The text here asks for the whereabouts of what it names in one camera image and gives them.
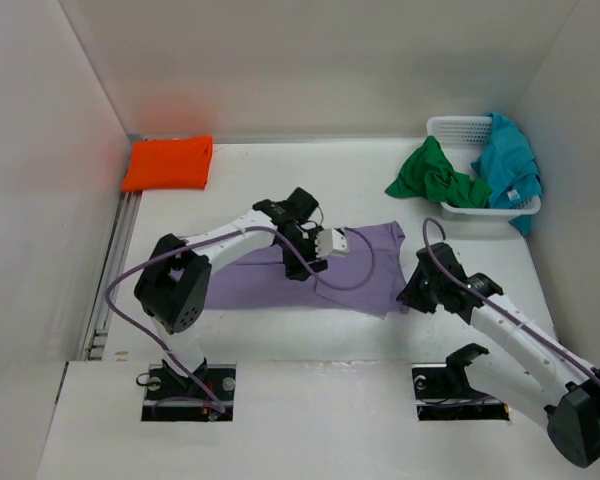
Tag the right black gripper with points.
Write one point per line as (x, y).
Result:
(411, 296)

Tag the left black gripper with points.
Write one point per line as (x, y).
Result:
(316, 262)

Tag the lavender t shirt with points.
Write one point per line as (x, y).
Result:
(257, 280)

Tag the orange t shirt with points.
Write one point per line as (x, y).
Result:
(169, 164)

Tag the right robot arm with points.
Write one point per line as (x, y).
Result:
(551, 386)

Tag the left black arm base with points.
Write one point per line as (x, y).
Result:
(169, 398)

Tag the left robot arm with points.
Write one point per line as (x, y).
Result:
(173, 291)

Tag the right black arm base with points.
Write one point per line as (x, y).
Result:
(443, 393)

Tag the green t shirt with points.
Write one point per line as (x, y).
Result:
(428, 174)

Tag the teal t shirt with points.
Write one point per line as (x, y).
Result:
(507, 164)

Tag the white laundry basket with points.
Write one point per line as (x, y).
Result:
(463, 139)

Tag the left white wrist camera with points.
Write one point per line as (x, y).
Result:
(331, 242)

